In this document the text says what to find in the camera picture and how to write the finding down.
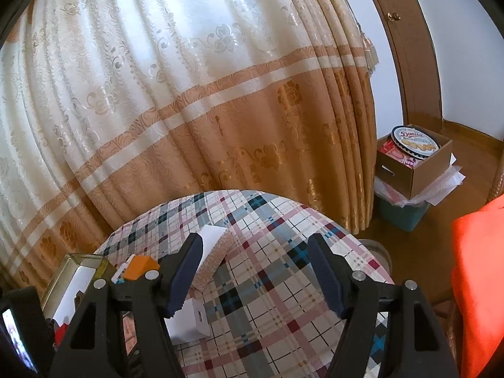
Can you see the red toy block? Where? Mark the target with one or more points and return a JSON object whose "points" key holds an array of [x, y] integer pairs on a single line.
{"points": [[59, 334]]}

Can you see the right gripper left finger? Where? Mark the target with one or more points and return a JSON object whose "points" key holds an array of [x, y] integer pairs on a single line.
{"points": [[94, 344]]}

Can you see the plaid tablecloth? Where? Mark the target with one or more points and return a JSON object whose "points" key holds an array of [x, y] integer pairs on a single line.
{"points": [[267, 315]]}

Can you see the gold metal tin tray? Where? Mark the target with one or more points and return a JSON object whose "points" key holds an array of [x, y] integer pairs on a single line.
{"points": [[74, 275]]}

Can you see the orange cube block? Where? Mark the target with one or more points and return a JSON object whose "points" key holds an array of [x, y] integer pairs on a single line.
{"points": [[138, 265]]}

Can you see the teal waste bin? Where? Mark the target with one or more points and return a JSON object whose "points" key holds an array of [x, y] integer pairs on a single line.
{"points": [[405, 218]]}

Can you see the red snack package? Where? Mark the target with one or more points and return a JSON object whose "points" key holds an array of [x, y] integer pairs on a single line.
{"points": [[390, 149]]}

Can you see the cardboard box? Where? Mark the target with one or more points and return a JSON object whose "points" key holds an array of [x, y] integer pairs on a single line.
{"points": [[410, 182]]}

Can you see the white rounded box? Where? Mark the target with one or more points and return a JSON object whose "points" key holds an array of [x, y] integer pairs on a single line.
{"points": [[188, 324]]}

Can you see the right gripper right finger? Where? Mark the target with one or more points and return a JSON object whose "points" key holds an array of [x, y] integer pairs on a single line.
{"points": [[395, 322]]}

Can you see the round cookie tin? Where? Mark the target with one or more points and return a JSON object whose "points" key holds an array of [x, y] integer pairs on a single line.
{"points": [[414, 142]]}

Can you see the brown wooden door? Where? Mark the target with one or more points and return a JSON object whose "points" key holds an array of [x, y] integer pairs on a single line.
{"points": [[415, 60]]}

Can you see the small white barcode box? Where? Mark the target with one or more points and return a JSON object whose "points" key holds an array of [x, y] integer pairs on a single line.
{"points": [[119, 275]]}

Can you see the cream and tan curtain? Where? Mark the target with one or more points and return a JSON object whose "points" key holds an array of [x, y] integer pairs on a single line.
{"points": [[111, 107]]}

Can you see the white box red seal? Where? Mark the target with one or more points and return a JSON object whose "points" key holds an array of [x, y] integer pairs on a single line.
{"points": [[217, 242]]}

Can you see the orange cloth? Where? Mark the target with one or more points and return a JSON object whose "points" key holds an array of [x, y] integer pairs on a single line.
{"points": [[477, 282]]}

